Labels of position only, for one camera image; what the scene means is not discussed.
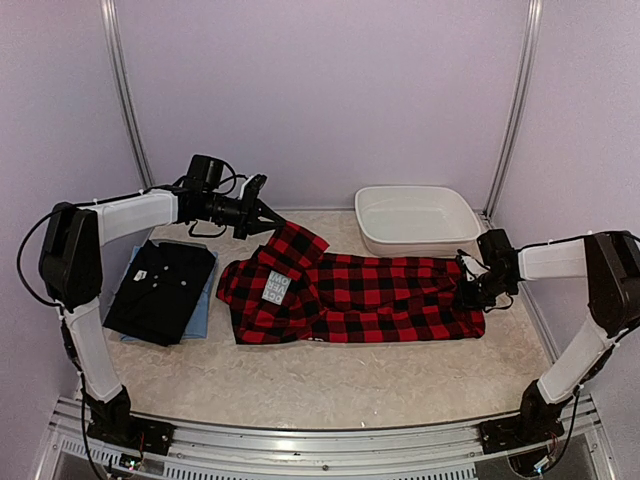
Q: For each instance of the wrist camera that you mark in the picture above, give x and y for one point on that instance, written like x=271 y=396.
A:
x=250 y=189
x=471 y=268

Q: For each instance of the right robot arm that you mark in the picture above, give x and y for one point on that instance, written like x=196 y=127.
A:
x=601 y=270

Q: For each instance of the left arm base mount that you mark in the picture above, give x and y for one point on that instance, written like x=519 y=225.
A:
x=140 y=434

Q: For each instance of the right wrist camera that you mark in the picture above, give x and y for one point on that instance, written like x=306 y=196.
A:
x=471 y=268

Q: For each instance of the light blue folded shirt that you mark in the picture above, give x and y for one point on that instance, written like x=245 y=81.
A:
x=197 y=327

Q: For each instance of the red black plaid shirt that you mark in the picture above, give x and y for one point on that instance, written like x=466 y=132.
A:
x=292 y=288

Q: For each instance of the aluminium frame post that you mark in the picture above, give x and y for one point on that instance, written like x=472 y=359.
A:
x=517 y=107
x=108 y=10

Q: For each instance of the front aluminium rail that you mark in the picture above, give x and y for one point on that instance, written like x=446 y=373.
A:
x=458 y=450

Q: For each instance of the left aluminium frame post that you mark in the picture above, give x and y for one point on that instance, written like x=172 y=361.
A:
x=108 y=10

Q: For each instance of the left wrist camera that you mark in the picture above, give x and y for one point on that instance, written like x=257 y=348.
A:
x=250 y=189

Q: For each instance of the right aluminium frame post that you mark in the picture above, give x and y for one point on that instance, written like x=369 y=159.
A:
x=517 y=107

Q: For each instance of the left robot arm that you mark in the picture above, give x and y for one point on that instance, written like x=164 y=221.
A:
x=70 y=263

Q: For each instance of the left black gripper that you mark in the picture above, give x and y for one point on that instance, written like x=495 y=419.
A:
x=249 y=220

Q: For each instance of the black folded shirt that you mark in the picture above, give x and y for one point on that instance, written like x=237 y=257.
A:
x=160 y=291

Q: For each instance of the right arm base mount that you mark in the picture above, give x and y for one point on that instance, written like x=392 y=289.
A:
x=516 y=431

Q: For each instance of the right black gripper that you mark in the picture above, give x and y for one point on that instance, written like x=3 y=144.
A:
x=467 y=301

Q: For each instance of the white plastic tub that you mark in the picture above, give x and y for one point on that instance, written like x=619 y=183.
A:
x=424 y=221

